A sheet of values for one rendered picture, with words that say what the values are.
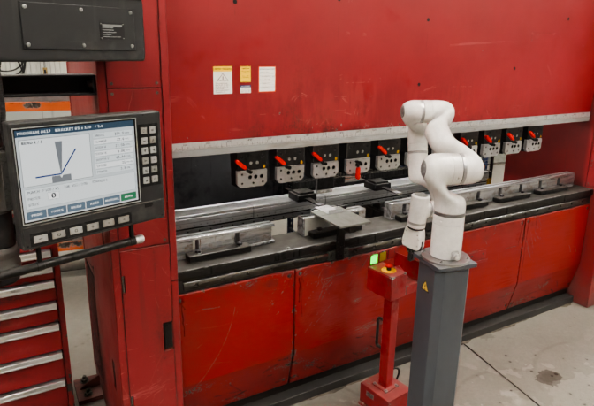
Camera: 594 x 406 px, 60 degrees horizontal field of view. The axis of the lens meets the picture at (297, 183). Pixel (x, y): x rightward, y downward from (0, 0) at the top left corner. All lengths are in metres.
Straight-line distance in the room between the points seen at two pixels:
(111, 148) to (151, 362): 1.00
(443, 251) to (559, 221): 1.93
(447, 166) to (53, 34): 1.36
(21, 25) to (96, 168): 0.43
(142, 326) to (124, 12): 1.20
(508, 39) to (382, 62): 0.93
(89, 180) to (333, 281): 1.45
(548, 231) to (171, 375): 2.62
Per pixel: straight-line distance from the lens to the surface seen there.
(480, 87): 3.21
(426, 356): 2.27
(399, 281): 2.51
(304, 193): 2.82
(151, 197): 1.75
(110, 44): 1.66
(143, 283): 2.13
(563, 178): 4.07
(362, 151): 2.68
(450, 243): 2.08
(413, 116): 2.29
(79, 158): 1.62
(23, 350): 2.59
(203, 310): 2.39
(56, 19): 1.60
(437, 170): 1.98
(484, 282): 3.51
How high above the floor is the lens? 1.81
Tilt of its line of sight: 15 degrees down
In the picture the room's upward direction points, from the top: 1 degrees clockwise
